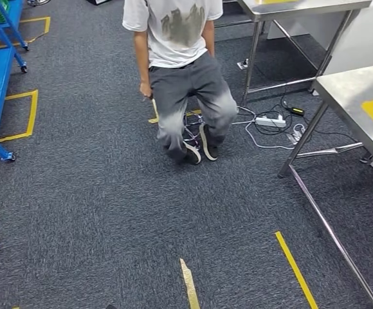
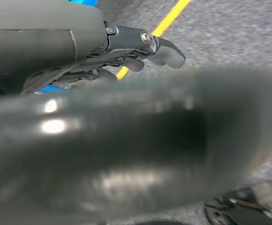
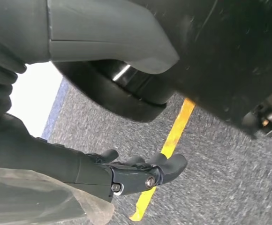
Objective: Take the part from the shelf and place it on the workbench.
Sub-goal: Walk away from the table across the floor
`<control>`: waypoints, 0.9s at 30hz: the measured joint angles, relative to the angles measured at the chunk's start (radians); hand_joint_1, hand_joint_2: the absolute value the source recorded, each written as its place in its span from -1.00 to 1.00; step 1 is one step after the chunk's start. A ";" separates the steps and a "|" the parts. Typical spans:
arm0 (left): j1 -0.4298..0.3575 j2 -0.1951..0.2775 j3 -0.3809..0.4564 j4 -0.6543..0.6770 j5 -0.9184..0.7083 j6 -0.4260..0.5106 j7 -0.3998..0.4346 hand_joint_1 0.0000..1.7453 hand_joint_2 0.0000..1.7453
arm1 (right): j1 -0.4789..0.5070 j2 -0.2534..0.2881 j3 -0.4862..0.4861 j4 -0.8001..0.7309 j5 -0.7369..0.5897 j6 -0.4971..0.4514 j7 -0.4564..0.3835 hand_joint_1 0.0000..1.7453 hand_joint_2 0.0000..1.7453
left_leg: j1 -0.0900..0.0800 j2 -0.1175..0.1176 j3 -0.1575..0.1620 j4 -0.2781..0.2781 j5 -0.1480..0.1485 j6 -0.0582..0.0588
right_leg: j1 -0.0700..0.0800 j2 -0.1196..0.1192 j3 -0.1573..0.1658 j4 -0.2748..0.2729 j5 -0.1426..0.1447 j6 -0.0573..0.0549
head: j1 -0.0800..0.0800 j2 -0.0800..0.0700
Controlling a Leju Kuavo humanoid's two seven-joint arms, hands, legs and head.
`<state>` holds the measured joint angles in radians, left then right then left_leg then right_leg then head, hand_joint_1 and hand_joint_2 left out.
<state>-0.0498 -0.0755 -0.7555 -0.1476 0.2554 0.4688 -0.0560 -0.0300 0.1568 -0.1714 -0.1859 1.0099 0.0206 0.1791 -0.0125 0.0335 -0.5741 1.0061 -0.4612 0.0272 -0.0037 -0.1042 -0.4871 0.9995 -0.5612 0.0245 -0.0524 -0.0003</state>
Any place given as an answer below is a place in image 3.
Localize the glossy dark robot leg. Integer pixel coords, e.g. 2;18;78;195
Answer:
129;0;272;125
53;60;175;123

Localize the black robot foot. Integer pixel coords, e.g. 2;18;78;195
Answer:
242;88;272;139

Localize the long yellow tape strip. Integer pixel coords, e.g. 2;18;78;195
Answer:
129;97;196;222

